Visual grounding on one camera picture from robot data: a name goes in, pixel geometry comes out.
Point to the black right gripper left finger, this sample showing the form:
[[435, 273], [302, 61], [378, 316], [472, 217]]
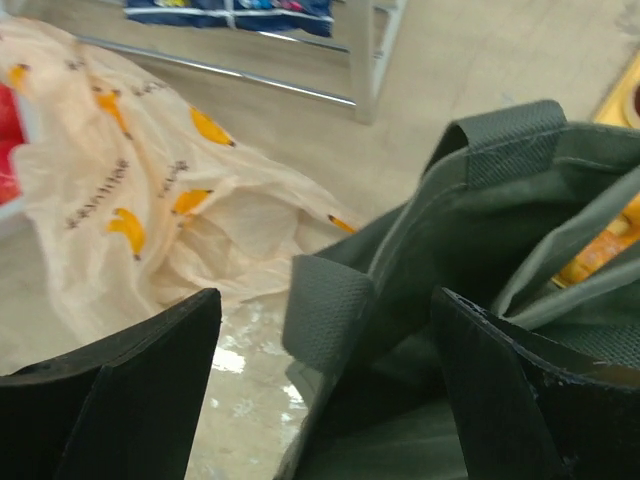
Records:
[[124, 407]]

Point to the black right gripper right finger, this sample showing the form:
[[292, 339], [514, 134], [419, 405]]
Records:
[[528, 407]]

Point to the banana print plastic bag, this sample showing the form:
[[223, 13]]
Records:
[[139, 199]]

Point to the green fabric grocery bag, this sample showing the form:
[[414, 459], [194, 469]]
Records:
[[508, 199]]

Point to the blue chips bag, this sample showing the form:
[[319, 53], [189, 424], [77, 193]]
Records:
[[273, 16]]

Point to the white plastic basket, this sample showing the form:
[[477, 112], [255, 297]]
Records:
[[19, 126]]

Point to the white metal shelf rack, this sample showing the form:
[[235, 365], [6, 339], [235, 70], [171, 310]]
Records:
[[350, 75]]

